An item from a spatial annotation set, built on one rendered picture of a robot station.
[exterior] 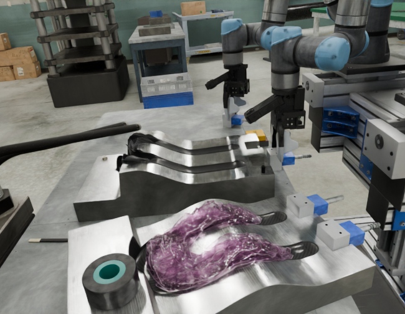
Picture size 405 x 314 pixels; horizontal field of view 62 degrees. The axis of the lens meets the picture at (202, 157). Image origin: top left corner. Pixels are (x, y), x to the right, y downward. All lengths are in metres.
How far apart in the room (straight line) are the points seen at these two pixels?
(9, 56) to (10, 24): 0.65
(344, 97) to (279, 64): 0.42
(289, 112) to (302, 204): 0.31
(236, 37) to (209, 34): 6.13
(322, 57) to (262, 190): 0.34
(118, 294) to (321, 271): 0.34
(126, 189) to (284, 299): 0.45
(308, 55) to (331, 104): 0.43
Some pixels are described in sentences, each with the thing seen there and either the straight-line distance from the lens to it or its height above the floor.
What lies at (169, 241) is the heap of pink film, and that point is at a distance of 0.64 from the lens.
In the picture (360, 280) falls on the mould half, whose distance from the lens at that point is 0.69.
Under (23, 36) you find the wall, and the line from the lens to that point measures 7.78.
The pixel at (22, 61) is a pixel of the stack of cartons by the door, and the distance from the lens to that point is 7.47.
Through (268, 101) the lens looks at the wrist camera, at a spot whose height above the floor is 1.01.
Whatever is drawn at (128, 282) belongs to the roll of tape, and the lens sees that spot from 0.52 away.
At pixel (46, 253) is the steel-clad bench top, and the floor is 0.80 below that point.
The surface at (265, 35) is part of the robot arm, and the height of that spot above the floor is 1.16.
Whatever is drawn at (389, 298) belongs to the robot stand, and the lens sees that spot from 1.55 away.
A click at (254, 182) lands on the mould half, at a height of 0.87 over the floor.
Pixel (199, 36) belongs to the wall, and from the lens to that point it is 7.35.
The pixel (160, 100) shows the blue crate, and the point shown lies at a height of 0.15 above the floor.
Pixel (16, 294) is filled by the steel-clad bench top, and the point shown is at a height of 0.80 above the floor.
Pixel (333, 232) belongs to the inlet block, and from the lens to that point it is 0.69.
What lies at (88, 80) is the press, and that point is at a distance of 4.85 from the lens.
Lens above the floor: 1.31
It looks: 27 degrees down
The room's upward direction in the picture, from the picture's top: 5 degrees counter-clockwise
